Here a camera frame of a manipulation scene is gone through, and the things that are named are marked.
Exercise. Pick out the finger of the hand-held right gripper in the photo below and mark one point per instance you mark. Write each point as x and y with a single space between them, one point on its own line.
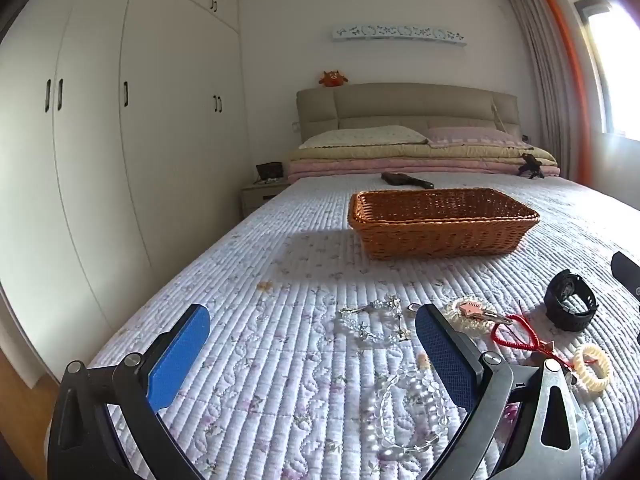
627 272

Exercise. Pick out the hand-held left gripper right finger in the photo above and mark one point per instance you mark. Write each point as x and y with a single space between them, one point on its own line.
445 355

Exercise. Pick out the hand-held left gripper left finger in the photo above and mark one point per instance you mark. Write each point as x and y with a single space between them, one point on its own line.
175 360

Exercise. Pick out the key with pink star cap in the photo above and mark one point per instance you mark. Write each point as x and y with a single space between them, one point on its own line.
472 310

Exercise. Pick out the brown wicker basket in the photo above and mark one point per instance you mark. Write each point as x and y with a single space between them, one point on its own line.
440 240

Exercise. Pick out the white lace scrunchie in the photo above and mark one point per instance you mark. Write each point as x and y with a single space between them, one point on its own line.
465 325

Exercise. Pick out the black wristwatch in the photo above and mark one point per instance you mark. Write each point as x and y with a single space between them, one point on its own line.
565 317

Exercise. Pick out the black phone tripod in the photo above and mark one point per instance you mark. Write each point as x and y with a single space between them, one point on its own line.
530 164

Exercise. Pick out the grey nightstand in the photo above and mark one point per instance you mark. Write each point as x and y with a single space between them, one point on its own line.
260 200

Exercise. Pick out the dark wooden brush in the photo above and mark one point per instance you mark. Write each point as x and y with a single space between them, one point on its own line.
400 178

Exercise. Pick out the folded pink quilt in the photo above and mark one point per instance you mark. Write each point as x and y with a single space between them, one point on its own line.
400 169

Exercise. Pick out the orange curtain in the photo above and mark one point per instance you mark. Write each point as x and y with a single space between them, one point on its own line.
575 85

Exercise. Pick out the window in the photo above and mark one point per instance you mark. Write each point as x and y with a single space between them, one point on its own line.
617 70

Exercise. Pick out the grey curtain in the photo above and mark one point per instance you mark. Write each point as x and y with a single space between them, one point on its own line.
542 85

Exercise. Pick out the pink pillow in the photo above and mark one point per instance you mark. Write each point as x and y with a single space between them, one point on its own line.
470 135

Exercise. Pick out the dark brown bag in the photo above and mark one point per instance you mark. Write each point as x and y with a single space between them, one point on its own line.
270 171

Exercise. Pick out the white wardrobe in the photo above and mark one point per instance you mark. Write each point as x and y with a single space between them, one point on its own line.
100 160

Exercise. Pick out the cream floral pillow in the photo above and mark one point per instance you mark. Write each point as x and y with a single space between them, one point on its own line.
365 136

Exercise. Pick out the beige padded headboard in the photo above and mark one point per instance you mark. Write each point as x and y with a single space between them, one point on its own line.
400 105

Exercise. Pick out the orange plush toy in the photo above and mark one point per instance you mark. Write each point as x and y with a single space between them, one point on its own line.
334 78

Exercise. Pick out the white carved wall shelf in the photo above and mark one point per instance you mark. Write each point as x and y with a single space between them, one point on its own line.
400 32

